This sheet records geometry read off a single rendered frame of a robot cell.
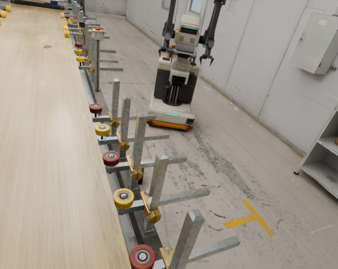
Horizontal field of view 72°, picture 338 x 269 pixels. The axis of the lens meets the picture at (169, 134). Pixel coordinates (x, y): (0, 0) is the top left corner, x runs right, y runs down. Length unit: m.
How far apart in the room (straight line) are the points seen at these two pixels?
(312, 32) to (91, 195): 3.02
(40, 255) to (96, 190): 0.28
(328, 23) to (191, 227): 2.93
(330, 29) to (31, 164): 3.06
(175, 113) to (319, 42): 1.83
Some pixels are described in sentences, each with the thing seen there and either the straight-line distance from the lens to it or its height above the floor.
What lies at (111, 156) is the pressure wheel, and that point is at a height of 0.91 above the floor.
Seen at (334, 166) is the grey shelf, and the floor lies 0.16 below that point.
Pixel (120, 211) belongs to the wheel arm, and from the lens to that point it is 0.99.
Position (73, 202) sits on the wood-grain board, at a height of 0.90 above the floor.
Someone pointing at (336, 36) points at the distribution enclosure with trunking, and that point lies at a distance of 3.26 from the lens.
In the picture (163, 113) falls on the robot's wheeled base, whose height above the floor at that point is 0.25.
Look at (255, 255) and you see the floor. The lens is 2.13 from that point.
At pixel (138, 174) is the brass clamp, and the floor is 0.84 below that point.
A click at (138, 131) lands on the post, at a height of 1.07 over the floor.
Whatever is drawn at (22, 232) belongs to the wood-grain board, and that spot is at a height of 0.90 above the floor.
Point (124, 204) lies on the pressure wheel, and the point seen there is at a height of 0.90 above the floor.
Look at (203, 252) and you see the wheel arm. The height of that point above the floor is 0.82.
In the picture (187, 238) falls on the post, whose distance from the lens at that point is 0.70.
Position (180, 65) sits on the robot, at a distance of 2.83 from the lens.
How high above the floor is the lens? 1.61
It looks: 32 degrees down
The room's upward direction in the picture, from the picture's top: 12 degrees clockwise
